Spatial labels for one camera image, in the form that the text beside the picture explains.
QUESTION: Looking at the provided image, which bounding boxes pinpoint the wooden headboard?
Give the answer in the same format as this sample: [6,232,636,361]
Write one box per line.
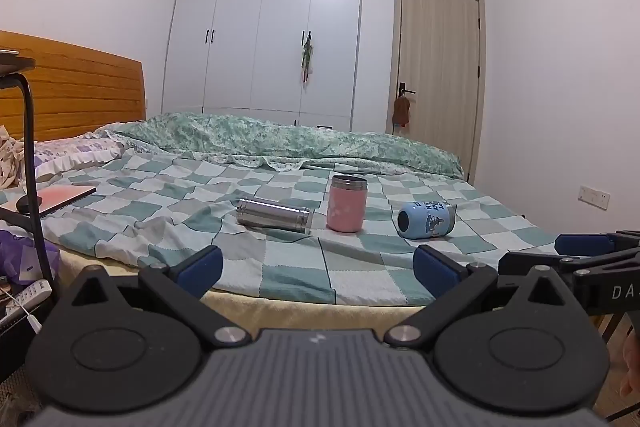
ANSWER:
[0,31,146,142]

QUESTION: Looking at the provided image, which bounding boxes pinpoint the white wardrobe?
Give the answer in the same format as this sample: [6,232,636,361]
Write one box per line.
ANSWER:
[161,0,365,133]

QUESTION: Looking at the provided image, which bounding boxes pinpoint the black side table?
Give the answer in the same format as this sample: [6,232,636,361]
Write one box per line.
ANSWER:
[0,49,62,289]

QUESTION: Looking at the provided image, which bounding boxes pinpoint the purple floral pillow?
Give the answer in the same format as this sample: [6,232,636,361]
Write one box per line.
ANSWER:
[17,137,127,184]

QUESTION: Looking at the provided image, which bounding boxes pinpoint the silver steel cup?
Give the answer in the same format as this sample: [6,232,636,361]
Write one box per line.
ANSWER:
[235,198,315,236]

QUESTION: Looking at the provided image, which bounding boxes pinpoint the pink notebook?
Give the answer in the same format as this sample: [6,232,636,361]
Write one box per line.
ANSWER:
[29,185,98,218]

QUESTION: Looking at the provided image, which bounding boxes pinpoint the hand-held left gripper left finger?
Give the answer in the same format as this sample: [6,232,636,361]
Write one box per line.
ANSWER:
[52,245,252,349]

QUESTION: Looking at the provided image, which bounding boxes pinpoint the white cable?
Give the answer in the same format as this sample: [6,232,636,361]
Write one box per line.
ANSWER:
[0,293,42,334]

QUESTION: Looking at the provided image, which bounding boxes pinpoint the pink cup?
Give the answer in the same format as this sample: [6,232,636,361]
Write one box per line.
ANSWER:
[326,175,369,234]

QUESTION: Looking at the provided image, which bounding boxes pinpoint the light wooden door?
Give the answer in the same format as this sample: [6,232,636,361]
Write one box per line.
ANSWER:
[385,0,487,184]

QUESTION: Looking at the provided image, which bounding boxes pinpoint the green floral quilt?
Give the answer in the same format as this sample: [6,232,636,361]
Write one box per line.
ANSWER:
[106,111,465,181]

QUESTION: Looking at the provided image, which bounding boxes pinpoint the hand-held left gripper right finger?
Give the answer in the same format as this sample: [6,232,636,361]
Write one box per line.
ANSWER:
[385,244,582,349]

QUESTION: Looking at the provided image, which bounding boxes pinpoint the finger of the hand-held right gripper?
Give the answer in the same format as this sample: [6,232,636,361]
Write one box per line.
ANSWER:
[555,230,640,256]
[498,249,640,279]

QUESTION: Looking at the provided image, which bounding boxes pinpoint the blue printed cup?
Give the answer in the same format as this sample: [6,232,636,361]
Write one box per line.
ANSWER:
[397,201,457,240]

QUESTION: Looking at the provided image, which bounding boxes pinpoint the brown hanging pouch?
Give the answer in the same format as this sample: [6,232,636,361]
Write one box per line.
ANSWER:
[392,97,413,128]

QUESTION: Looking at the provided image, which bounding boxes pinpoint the beige patterned cloth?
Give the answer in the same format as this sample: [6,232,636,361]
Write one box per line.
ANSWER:
[0,122,27,190]

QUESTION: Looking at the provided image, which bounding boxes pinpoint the checkered bedsheet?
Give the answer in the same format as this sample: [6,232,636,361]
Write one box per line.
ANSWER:
[0,151,572,308]

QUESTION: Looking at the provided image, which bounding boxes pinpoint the white power strip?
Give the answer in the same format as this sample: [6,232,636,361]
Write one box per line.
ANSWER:
[4,279,54,316]

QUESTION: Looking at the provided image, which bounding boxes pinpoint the green hanging ornament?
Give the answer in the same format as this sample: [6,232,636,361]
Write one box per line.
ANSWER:
[299,31,315,84]

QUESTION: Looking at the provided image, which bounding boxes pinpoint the white wall socket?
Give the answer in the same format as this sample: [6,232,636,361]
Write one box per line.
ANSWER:
[577,185,612,211]

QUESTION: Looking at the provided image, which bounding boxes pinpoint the purple plastic bag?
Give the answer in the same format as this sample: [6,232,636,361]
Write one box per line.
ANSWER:
[0,229,62,286]

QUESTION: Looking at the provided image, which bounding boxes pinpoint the person's right hand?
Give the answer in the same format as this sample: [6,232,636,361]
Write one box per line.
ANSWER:
[619,334,640,399]

